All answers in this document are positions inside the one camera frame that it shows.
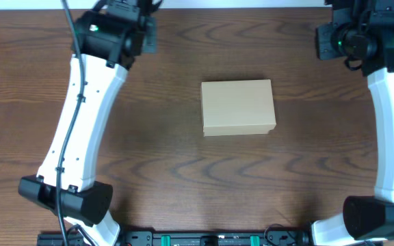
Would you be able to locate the cardboard box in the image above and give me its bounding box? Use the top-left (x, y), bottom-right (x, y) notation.
top-left (201, 79), bottom-right (276, 137)

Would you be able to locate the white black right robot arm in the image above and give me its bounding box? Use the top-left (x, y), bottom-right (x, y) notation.
top-left (309, 0), bottom-right (394, 245)

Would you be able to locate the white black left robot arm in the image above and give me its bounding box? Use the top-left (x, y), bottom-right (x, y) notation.
top-left (18, 0), bottom-right (161, 245)

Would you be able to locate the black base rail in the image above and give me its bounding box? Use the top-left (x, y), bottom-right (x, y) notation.
top-left (36, 223), bottom-right (314, 246)

